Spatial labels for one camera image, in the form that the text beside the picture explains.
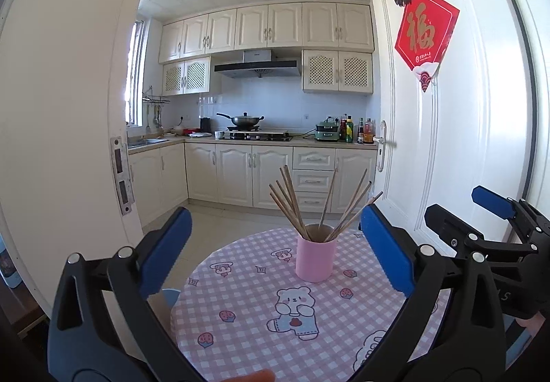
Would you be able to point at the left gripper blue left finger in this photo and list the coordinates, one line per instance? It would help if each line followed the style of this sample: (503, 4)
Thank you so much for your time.
(159, 249)

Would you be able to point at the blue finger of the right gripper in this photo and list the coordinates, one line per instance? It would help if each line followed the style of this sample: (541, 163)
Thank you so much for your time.
(449, 228)
(494, 203)

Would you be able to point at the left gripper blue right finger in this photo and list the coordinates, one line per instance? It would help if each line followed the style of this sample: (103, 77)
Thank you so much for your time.
(392, 246)

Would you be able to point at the pink utensil cup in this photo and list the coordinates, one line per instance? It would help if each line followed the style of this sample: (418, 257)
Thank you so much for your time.
(315, 255)

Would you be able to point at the kitchen window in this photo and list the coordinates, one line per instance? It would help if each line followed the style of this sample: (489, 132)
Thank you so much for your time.
(133, 78)

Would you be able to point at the person's right hand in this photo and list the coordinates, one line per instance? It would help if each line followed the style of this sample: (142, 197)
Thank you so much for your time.
(533, 324)

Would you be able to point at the person's left hand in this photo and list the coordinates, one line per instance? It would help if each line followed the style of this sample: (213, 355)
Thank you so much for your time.
(264, 375)

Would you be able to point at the blue stool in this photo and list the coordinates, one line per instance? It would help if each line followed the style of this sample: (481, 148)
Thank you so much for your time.
(169, 297)

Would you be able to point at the chopstick in cup right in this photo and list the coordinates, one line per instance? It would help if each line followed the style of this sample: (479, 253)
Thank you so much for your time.
(348, 220)

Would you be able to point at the chopstick in cup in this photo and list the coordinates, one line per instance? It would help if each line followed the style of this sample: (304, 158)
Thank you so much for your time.
(348, 220)
(291, 191)

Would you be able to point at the lower white cabinets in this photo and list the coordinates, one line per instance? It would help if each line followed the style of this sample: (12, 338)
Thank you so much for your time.
(240, 173)

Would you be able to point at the white cabinets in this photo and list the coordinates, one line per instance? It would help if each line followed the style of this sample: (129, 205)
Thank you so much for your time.
(333, 41)
(240, 173)

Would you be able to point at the white door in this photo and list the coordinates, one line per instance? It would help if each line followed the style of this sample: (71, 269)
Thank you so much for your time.
(471, 126)

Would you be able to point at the pink checkered tablecloth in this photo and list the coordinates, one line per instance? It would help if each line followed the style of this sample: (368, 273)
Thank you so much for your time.
(243, 309)

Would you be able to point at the dark sauce bottle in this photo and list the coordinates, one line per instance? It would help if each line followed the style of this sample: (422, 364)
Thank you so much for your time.
(360, 132)

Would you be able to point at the chopstick in cup left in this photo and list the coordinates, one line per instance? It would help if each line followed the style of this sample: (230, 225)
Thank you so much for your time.
(291, 191)

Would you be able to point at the green bottle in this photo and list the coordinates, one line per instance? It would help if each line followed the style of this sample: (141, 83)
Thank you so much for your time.
(349, 130)

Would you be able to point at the black kettle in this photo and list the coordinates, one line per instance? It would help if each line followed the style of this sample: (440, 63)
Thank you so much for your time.
(205, 125)

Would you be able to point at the gas stove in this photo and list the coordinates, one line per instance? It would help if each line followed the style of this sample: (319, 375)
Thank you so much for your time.
(255, 134)

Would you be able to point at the green electric cooker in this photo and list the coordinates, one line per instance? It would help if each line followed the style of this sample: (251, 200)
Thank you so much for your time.
(327, 130)

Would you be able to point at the wok with lid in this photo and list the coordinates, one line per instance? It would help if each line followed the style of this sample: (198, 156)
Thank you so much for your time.
(243, 121)

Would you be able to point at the red fu door decoration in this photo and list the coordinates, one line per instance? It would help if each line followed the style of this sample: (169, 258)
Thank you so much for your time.
(424, 34)

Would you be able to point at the upper white cabinets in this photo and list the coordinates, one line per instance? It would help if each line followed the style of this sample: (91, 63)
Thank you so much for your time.
(333, 41)

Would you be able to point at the black range hood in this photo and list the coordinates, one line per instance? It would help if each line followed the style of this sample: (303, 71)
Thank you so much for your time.
(258, 64)

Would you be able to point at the door frame lock plate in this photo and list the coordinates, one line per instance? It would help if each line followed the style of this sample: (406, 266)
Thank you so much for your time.
(122, 174)

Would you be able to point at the silver door handle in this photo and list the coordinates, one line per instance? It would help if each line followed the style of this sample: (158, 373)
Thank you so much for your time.
(381, 141)

